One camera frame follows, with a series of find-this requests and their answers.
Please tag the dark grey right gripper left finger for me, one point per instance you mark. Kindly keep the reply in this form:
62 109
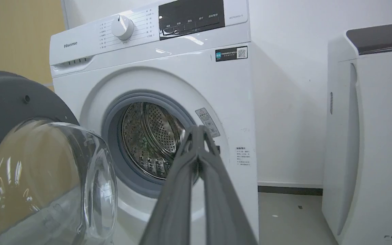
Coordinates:
174 200

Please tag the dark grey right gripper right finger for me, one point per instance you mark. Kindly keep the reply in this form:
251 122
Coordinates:
225 204

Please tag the grey glass washing machine door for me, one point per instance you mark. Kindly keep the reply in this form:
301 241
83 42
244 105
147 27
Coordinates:
36 163

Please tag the white Hisense washing machine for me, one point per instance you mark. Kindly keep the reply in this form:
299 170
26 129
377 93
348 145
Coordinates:
155 102

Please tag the stainless steel washer drum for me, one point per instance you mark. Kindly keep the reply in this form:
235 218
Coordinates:
151 139

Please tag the grey warning label sticker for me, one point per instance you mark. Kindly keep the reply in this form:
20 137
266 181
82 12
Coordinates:
208 122

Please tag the black QR code sticker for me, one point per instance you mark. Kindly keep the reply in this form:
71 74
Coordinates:
231 53

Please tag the white air purifier appliance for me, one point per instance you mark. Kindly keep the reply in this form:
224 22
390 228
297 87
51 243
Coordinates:
369 136

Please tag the white program dial knob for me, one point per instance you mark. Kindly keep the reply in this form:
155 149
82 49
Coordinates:
122 27

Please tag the white detergent drawer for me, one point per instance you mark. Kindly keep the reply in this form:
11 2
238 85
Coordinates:
71 51

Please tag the black control display panel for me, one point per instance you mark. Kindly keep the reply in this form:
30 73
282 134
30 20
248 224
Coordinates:
191 17

